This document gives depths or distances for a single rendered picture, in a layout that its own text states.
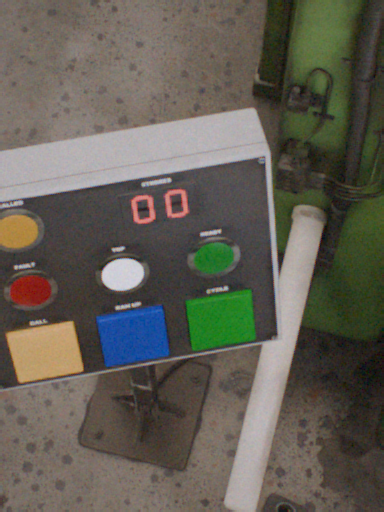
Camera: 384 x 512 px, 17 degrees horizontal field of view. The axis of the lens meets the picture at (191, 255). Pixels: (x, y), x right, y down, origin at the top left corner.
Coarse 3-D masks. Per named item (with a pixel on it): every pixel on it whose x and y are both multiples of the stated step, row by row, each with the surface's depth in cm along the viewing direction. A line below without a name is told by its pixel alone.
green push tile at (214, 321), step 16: (192, 304) 146; (208, 304) 146; (224, 304) 147; (240, 304) 147; (192, 320) 148; (208, 320) 148; (224, 320) 148; (240, 320) 149; (192, 336) 149; (208, 336) 150; (224, 336) 150; (240, 336) 151
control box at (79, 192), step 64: (192, 128) 139; (256, 128) 138; (0, 192) 134; (64, 192) 134; (128, 192) 135; (192, 192) 136; (256, 192) 138; (0, 256) 138; (64, 256) 139; (128, 256) 141; (192, 256) 142; (256, 256) 144; (0, 320) 144; (64, 320) 146; (256, 320) 150; (0, 384) 151
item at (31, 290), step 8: (24, 280) 140; (32, 280) 141; (40, 280) 141; (16, 288) 141; (24, 288) 141; (32, 288) 141; (40, 288) 141; (48, 288) 142; (16, 296) 142; (24, 296) 142; (32, 296) 142; (40, 296) 142; (48, 296) 142; (24, 304) 143; (32, 304) 143
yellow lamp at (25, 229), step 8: (8, 216) 134; (16, 216) 135; (24, 216) 135; (0, 224) 135; (8, 224) 135; (16, 224) 135; (24, 224) 135; (32, 224) 136; (0, 232) 136; (8, 232) 136; (16, 232) 136; (24, 232) 136; (32, 232) 136; (0, 240) 136; (8, 240) 136; (16, 240) 136; (24, 240) 137; (32, 240) 137; (16, 248) 137
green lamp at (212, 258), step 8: (208, 248) 142; (216, 248) 142; (224, 248) 142; (200, 256) 142; (208, 256) 142; (216, 256) 142; (224, 256) 143; (232, 256) 143; (200, 264) 143; (208, 264) 143; (216, 264) 143; (224, 264) 143; (208, 272) 144; (216, 272) 144
